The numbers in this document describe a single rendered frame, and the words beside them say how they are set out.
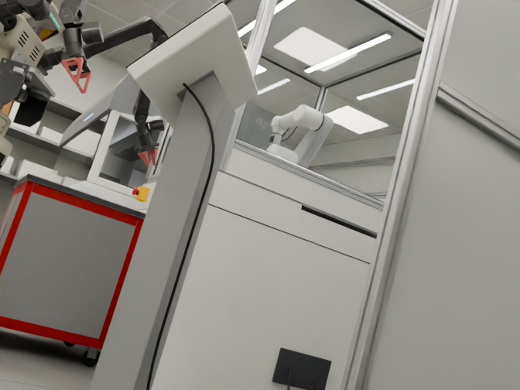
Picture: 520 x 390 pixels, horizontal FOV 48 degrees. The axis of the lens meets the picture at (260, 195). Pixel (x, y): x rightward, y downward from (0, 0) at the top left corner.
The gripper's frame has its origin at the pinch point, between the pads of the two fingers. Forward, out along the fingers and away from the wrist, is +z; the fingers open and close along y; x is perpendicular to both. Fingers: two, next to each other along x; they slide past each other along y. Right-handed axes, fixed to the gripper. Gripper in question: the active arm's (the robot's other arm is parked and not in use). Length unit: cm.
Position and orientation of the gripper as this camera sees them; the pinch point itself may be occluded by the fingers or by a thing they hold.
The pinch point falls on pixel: (151, 164)
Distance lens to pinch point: 277.7
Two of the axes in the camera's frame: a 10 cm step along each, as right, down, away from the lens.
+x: -5.9, 0.6, 8.1
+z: 2.1, 9.7, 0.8
